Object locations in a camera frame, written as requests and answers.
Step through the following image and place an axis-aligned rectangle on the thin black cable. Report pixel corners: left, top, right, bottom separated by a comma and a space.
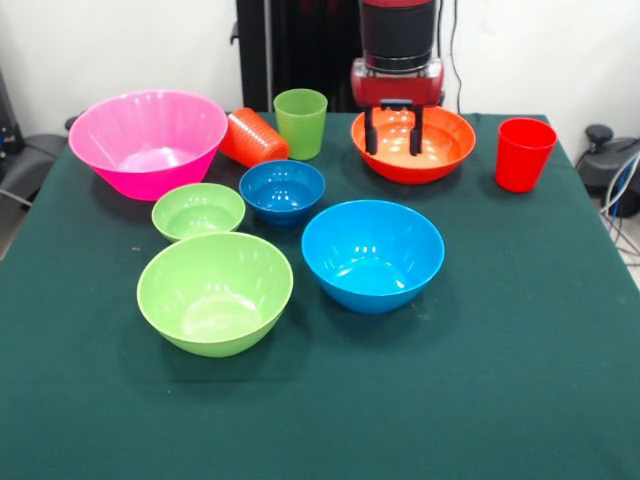
449, 0, 464, 114

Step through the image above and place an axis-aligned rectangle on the green cup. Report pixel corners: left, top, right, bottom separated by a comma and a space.
272, 88, 329, 162

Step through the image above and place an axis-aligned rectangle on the orange bowl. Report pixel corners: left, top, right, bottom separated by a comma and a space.
350, 105, 477, 185

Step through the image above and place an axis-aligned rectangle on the red cup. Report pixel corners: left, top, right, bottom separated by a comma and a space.
495, 117, 559, 194

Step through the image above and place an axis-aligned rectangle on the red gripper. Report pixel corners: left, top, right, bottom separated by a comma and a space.
349, 57, 446, 157

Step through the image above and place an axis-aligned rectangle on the dark green table cloth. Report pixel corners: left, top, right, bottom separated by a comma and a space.
0, 110, 640, 480

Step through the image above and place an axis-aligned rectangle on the large pink bowl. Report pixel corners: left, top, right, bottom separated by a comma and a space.
68, 89, 229, 202

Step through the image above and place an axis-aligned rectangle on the small green bowl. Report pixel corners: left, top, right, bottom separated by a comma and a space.
151, 182, 247, 244

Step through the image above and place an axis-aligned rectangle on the large light blue bowl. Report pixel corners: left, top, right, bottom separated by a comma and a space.
300, 199, 446, 316

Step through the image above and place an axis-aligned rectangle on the small dark blue bowl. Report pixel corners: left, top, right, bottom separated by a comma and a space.
238, 159, 327, 227

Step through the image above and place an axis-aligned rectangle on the grey office chair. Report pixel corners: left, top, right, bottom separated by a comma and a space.
0, 133, 70, 209

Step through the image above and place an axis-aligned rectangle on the black chair base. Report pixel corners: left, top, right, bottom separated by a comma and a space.
574, 124, 640, 219

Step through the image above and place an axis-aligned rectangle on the large green bowl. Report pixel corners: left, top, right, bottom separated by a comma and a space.
136, 231, 295, 358

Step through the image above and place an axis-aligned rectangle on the bundle of floor cables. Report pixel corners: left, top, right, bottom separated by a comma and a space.
598, 149, 640, 264

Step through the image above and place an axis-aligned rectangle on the black equipment box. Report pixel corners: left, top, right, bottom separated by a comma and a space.
0, 69, 26, 157

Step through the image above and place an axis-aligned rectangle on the orange cup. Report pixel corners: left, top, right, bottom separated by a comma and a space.
219, 107, 291, 169

